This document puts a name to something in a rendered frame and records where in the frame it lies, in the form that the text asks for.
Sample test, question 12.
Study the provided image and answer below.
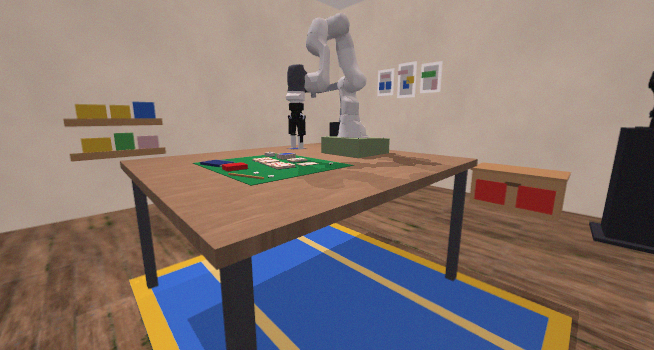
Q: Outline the green felt mat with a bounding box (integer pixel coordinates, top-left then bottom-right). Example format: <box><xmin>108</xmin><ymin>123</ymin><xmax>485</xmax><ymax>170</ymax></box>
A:
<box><xmin>195</xmin><ymin>154</ymin><xmax>352</xmax><ymax>186</ymax></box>

